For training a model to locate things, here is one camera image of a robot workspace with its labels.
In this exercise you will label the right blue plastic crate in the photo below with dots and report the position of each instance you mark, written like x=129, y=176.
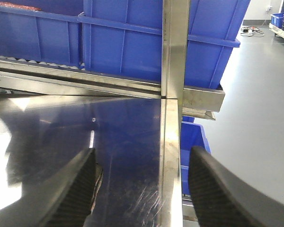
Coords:
x=124, y=38

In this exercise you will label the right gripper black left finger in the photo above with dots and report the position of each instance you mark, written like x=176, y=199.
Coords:
x=63, y=200

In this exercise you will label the steel table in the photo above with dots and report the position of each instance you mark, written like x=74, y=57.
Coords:
x=136, y=142

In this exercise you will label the red bag in crate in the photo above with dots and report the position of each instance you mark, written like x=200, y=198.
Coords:
x=18, y=6

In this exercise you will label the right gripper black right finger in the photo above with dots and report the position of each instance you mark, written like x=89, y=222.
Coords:
x=221, y=199

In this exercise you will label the blue crate under table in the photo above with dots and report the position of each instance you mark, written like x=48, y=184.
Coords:
x=192, y=141

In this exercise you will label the left blue plastic crate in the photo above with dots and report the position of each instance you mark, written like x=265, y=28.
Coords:
x=51, y=34

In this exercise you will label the stainless steel roller rack frame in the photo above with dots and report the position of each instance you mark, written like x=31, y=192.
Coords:
x=190, y=101

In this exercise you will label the blue plastic crate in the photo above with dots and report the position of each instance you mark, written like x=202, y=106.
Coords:
x=51, y=34
x=124, y=38

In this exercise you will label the grey brake pad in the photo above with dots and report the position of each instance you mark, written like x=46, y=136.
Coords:
x=98, y=183

